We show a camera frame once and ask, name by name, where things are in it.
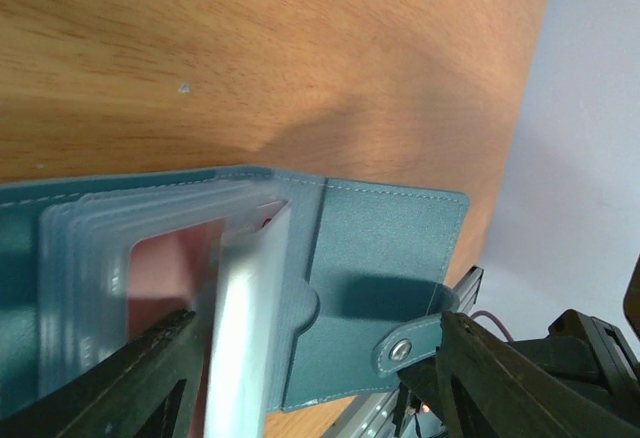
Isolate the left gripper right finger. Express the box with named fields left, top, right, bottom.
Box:
left=399, top=312, right=639, bottom=437

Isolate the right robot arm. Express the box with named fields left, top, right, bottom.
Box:
left=510, top=309, right=639, bottom=404

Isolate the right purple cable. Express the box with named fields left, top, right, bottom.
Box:
left=472, top=310, right=514, bottom=343

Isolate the red circle card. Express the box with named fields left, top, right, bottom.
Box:
left=128, top=201, right=284, bottom=338

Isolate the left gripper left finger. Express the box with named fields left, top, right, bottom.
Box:
left=1, top=310, right=204, bottom=437

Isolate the teal leather card holder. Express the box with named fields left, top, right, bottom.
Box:
left=1, top=166, right=469, bottom=416

